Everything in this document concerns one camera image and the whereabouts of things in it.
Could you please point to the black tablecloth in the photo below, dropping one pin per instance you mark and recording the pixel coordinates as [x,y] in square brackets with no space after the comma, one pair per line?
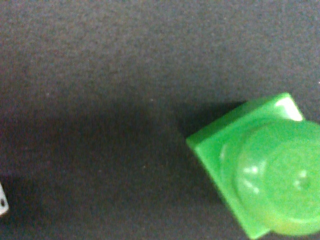
[97,98]

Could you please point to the small white die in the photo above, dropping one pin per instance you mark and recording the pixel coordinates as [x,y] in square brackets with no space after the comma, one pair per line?
[4,206]

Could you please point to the green block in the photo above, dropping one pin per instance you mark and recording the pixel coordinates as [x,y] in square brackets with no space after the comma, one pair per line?
[264,159]

